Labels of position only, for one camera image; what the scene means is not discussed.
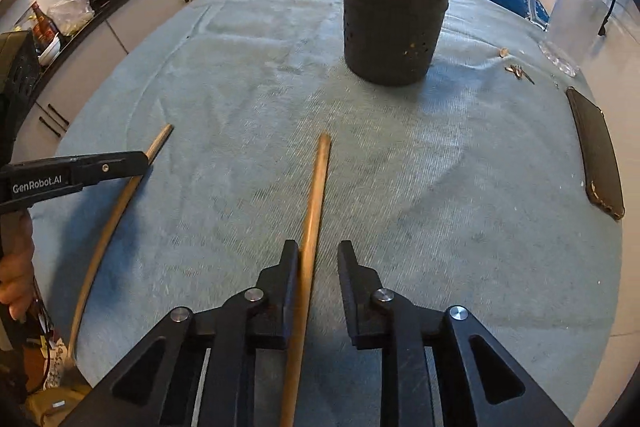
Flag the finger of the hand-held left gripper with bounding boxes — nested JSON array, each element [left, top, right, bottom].
[[70, 150, 151, 190]]

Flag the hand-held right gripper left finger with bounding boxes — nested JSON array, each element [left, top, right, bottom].
[[60, 239, 301, 427]]

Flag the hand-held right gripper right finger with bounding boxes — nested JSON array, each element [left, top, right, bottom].
[[337, 240, 576, 427]]

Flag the long wooden chopstick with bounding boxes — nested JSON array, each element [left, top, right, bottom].
[[280, 133, 332, 427], [67, 123, 174, 360]]

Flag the black utensil holder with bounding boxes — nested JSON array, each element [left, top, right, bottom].
[[338, 0, 461, 86]]

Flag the person's left hand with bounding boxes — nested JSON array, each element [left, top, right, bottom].
[[0, 213, 36, 308]]

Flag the white dish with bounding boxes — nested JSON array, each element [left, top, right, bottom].
[[37, 39, 64, 66]]

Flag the beige base cabinets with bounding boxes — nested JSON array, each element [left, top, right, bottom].
[[10, 0, 346, 152]]

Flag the blue-grey table cloth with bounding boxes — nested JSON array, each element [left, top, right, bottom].
[[55, 0, 623, 427]]

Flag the brown sauce bottle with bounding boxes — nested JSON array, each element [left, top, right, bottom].
[[30, 2, 61, 50]]

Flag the clear plastic food bag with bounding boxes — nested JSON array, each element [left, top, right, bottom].
[[47, 0, 96, 35]]

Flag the small brown scraps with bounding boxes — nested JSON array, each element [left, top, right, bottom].
[[497, 48, 536, 85]]

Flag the black smartphone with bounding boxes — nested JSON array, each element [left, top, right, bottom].
[[566, 87, 626, 221]]

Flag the clear glass pitcher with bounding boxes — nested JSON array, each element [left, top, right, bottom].
[[527, 0, 626, 78]]

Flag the black power cable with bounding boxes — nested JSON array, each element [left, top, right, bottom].
[[597, 0, 626, 36]]

